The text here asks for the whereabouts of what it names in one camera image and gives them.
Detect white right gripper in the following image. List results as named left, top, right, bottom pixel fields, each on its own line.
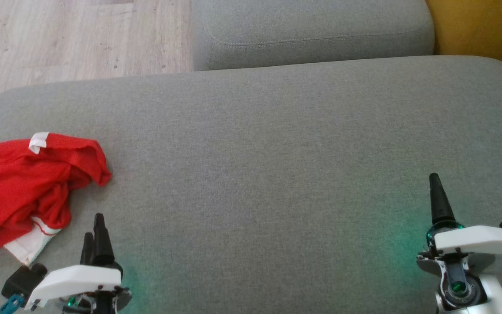
left=417, top=173, right=502, bottom=311

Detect left camera cable blue plug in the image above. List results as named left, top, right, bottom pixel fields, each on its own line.
left=0, top=294, right=25, bottom=314

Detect small grey sofa seat cushion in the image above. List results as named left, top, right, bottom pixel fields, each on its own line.
left=191, top=0, right=435, bottom=72

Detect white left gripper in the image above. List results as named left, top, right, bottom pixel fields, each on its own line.
left=24, top=213, right=132, bottom=314

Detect red basketball jersey white sleeves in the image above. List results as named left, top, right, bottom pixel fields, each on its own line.
left=0, top=132, right=112, bottom=266

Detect yellow sofa backrest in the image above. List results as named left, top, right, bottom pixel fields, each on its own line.
left=425, top=0, right=502, bottom=81

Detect large grey sofa seat cushion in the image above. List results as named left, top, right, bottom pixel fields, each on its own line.
left=0, top=55, right=502, bottom=314

